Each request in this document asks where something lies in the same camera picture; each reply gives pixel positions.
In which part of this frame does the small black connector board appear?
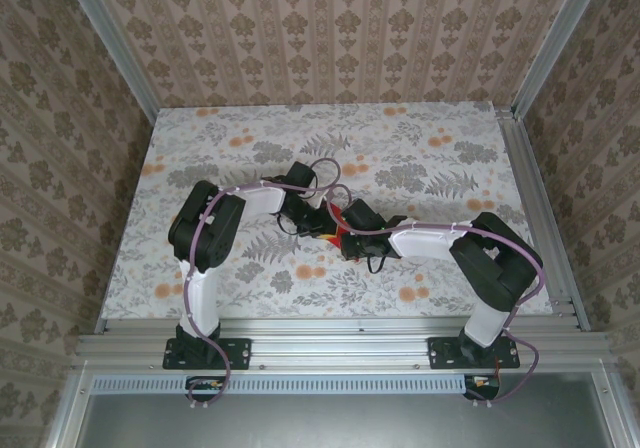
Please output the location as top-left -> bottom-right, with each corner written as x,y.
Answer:
463,373 -> 501,402
185,375 -> 227,403

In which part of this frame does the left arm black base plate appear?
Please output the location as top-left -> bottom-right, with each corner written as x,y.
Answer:
162,336 -> 252,371

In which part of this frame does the aluminium frame post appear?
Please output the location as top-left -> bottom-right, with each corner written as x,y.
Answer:
509,0 -> 601,120
58,0 -> 162,125

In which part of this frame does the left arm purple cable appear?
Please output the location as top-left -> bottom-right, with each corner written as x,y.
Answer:
182,156 -> 344,409

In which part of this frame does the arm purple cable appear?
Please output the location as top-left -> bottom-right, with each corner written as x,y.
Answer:
327,183 -> 546,407
182,156 -> 344,409

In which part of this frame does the aluminium side rail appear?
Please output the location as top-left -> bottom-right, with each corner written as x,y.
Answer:
494,107 -> 592,333

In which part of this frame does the grey metal sheet panel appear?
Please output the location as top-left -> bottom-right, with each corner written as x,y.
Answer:
74,372 -> 617,448

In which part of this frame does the grey slotted cable duct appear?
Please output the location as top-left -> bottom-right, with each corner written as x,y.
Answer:
92,373 -> 470,395

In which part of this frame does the wide aluminium base rail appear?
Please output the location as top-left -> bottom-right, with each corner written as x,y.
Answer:
74,316 -> 614,370

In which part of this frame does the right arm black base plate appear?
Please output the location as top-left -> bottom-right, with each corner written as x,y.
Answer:
428,336 -> 521,371

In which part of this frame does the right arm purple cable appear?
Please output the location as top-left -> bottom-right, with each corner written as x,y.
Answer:
327,183 -> 546,407

